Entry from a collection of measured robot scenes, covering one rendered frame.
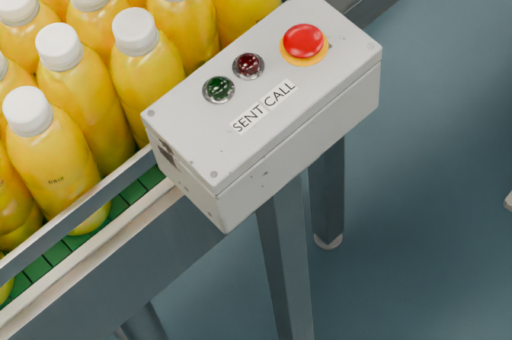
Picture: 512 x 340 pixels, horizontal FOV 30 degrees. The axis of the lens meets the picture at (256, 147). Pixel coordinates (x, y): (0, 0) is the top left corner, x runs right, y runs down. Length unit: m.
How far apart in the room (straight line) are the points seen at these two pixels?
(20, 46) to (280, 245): 0.36
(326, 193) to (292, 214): 0.68
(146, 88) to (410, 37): 1.37
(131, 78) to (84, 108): 0.06
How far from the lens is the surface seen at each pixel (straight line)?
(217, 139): 0.81
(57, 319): 1.03
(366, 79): 0.87
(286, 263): 1.14
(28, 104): 0.86
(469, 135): 2.10
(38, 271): 1.01
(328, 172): 1.65
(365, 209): 2.00
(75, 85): 0.91
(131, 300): 1.12
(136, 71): 0.90
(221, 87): 0.82
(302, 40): 0.84
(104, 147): 0.99
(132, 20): 0.89
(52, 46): 0.89
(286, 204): 1.01
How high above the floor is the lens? 1.79
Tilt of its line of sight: 60 degrees down
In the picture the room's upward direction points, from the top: 9 degrees counter-clockwise
